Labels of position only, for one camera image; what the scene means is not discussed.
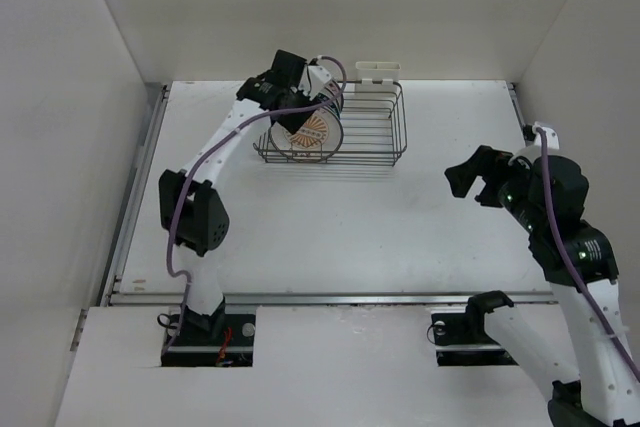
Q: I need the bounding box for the white cutlery holder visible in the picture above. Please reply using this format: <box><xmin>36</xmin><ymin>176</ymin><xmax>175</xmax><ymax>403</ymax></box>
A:
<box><xmin>354</xmin><ymin>61</ymin><xmax>401</xmax><ymax>94</ymax></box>

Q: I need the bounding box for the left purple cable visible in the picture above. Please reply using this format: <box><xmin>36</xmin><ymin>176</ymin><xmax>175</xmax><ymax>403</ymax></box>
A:
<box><xmin>160</xmin><ymin>55</ymin><xmax>349</xmax><ymax>353</ymax></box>

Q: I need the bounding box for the orange sunburst plate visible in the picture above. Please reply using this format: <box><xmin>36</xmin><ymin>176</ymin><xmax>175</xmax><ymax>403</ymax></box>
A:
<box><xmin>269</xmin><ymin>103</ymin><xmax>344</xmax><ymax>162</ymax></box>

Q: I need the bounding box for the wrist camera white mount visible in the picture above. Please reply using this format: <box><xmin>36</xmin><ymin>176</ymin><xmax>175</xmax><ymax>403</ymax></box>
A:
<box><xmin>299</xmin><ymin>59</ymin><xmax>333</xmax><ymax>100</ymax></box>
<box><xmin>519</xmin><ymin>122</ymin><xmax>560</xmax><ymax>162</ymax></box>

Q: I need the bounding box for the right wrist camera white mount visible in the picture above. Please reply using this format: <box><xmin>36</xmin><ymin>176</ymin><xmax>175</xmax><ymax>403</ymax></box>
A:
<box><xmin>519</xmin><ymin>122</ymin><xmax>560</xmax><ymax>162</ymax></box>

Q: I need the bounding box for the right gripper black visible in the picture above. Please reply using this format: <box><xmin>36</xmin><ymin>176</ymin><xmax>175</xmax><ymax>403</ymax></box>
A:
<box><xmin>445</xmin><ymin>142</ymin><xmax>544</xmax><ymax>232</ymax></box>

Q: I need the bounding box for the left side rail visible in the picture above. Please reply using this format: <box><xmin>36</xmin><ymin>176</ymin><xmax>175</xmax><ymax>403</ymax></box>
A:
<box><xmin>69</xmin><ymin>82</ymin><xmax>172</xmax><ymax>353</ymax></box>

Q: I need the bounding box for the aluminium front rail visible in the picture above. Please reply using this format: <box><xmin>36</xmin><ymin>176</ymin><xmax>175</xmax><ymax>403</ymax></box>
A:
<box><xmin>109</xmin><ymin>288</ymin><xmax>571</xmax><ymax>306</ymax></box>

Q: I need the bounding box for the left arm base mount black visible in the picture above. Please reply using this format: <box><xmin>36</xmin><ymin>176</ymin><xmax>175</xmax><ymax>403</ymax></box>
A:
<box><xmin>159</xmin><ymin>311</ymin><xmax>256</xmax><ymax>368</ymax></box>

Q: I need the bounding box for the teal rim lettered plate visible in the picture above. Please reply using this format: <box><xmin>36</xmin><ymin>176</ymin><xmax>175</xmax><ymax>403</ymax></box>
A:
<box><xmin>316</xmin><ymin>80</ymin><xmax>344</xmax><ymax>118</ymax></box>

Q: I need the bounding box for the grey wire dish rack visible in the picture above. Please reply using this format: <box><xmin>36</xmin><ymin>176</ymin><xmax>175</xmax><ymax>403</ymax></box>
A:
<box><xmin>253</xmin><ymin>81</ymin><xmax>407</xmax><ymax>166</ymax></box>

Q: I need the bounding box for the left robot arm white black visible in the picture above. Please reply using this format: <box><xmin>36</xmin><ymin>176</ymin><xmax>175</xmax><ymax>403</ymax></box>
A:
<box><xmin>158</xmin><ymin>50</ymin><xmax>342</xmax><ymax>346</ymax></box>

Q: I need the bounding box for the right side rail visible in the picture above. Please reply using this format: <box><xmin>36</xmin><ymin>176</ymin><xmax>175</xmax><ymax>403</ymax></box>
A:
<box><xmin>508</xmin><ymin>82</ymin><xmax>556</xmax><ymax>221</ymax></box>

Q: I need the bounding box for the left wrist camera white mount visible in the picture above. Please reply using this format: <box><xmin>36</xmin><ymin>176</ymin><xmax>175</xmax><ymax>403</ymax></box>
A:
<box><xmin>299</xmin><ymin>59</ymin><xmax>333</xmax><ymax>100</ymax></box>

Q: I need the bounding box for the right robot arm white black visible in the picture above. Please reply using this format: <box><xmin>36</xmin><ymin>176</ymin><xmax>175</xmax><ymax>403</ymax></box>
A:
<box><xmin>432</xmin><ymin>146</ymin><xmax>639</xmax><ymax>426</ymax></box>

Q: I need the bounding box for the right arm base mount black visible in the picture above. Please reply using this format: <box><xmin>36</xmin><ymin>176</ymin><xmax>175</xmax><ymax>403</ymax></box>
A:
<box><xmin>427</xmin><ymin>311</ymin><xmax>516</xmax><ymax>367</ymax></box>

